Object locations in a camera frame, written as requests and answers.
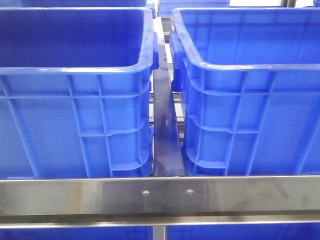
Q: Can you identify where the empty blue target bin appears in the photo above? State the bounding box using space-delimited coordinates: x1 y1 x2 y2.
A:
170 7 320 176

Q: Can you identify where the steel rack front rail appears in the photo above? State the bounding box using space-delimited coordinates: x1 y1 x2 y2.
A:
0 175 320 229

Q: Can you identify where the blue bin holding buttons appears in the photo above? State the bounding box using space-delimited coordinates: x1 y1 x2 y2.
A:
0 7 159 180

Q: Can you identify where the steel rack centre divider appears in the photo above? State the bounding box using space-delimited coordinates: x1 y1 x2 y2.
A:
153 17 186 177

